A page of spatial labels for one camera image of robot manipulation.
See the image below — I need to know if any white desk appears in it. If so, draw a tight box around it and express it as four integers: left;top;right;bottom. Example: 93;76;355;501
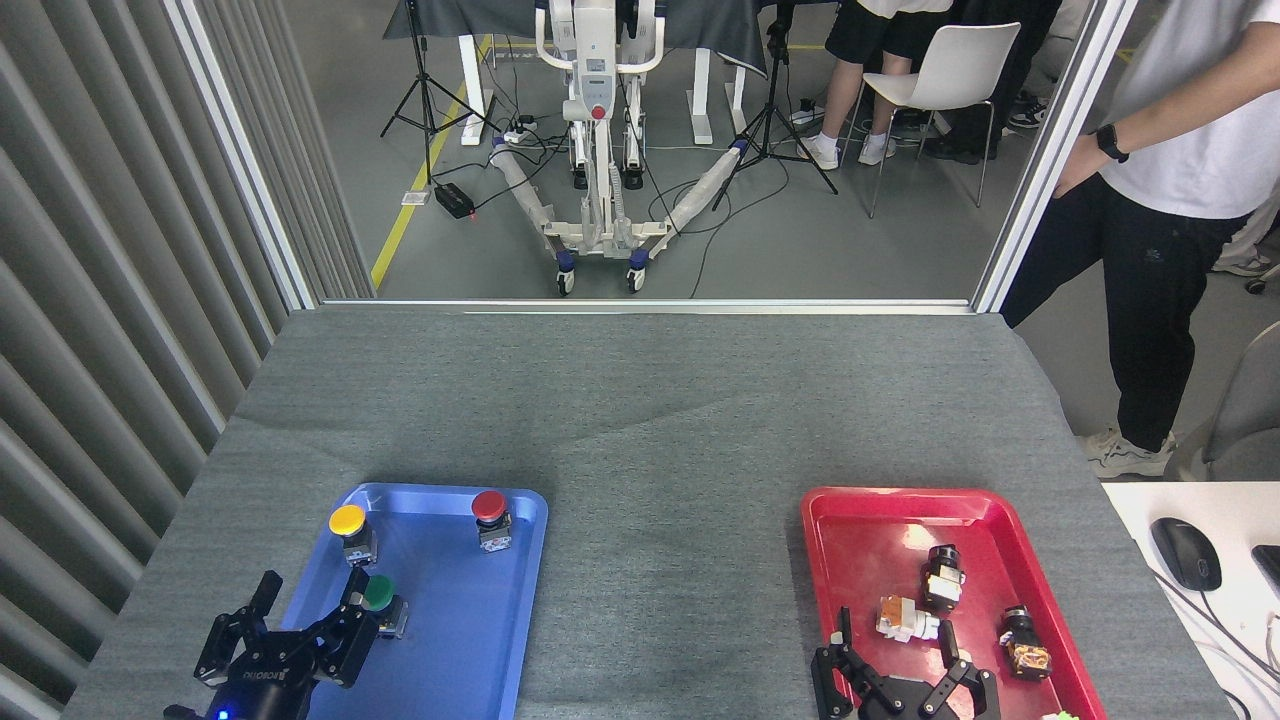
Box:
1101;481;1280;720

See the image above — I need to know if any seated person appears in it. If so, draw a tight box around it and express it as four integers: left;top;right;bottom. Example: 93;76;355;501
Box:
796;0;961;171

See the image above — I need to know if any table with dark cloth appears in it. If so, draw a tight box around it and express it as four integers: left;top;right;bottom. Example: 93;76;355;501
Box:
382;0;839;147

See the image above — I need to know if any white wheeled stand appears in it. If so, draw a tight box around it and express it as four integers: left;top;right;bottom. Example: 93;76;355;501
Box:
488;0;753;297

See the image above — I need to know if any black knob switch white base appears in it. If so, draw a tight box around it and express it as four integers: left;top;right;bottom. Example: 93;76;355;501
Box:
919;544;968;614

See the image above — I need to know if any red push button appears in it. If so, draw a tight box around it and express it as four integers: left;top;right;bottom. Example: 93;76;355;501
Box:
470;490;515;554

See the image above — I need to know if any green push button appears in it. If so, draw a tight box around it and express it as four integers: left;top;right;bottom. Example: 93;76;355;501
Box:
361;575;410;640

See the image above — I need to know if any grey chair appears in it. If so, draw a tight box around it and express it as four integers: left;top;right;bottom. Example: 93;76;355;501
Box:
1164;321;1280;484

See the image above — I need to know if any silver frame crossbar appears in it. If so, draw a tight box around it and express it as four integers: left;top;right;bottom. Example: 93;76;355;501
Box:
318;297;978;317

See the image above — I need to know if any standing person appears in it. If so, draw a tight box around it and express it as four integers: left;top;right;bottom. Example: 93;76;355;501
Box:
1000;0;1280;480

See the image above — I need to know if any black tripod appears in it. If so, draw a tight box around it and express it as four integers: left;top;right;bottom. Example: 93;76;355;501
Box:
379;0;501;188
711;0;840;212

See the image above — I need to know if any blue plastic tray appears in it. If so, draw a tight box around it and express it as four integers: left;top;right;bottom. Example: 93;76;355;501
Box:
240;482;551;720

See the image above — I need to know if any yellow push button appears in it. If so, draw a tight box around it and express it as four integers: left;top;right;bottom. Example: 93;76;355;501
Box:
328;504;380;569

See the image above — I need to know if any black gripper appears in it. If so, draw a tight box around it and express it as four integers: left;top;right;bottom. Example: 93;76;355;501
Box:
164;566;382;720
811;606;1002;720

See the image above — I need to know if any white and orange switch block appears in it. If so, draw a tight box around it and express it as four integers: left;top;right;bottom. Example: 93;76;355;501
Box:
875;595;944;645

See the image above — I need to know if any black switch with orange base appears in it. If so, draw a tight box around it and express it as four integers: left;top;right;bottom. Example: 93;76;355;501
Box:
997;604;1054;682

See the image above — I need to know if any red plastic tray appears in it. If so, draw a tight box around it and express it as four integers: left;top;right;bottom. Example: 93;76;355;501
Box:
799;486;1109;720

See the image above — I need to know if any person in black clothes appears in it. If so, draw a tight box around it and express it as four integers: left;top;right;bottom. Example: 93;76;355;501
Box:
918;0;1063;167

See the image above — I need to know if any white plastic chair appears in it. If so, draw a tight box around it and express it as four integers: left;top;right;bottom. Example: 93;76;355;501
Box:
861;22;1023;220

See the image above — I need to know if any silver frame post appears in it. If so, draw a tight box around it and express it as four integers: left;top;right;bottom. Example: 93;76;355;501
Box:
163;0;323;312
971;0;1142;314

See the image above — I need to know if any black computer mouse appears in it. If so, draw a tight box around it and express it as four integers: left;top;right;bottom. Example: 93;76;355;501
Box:
1148;516;1224;593

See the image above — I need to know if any grey slatted panel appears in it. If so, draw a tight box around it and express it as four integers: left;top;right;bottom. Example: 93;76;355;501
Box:
0;0;377;720

